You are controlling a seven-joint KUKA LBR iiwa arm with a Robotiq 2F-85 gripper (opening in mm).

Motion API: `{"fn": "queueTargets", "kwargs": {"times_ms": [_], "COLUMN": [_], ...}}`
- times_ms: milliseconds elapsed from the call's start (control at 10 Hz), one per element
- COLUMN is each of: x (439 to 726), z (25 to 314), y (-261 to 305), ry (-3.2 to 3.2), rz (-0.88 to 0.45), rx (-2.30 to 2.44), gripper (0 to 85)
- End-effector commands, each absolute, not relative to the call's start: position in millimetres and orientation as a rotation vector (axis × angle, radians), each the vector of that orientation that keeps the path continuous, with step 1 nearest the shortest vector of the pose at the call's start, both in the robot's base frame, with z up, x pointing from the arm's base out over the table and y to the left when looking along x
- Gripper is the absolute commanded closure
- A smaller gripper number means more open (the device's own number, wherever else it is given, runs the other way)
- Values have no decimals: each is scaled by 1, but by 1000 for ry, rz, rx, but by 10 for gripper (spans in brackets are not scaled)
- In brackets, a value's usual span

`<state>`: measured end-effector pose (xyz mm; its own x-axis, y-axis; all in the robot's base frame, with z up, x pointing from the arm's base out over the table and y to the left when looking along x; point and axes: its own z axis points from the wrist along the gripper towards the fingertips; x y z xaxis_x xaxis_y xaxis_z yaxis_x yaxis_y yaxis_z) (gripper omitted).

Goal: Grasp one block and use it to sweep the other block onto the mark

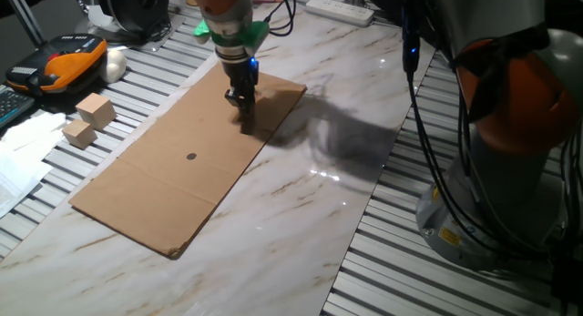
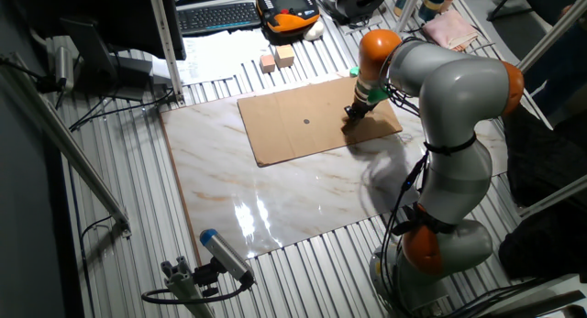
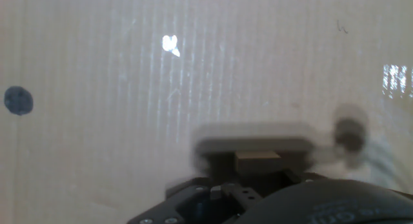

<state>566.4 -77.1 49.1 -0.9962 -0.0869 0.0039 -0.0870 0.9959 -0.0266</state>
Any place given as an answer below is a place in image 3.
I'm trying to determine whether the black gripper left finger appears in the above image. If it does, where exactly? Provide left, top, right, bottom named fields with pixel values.
left=201, top=152, right=239, bottom=187

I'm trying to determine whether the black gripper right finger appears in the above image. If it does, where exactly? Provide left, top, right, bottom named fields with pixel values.
left=279, top=152, right=319, bottom=183

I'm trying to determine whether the small wooden block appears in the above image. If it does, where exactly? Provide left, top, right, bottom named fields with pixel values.
left=234, top=150, right=282, bottom=175

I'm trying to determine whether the brown cardboard sheet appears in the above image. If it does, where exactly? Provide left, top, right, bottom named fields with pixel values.
left=0, top=0, right=413, bottom=224

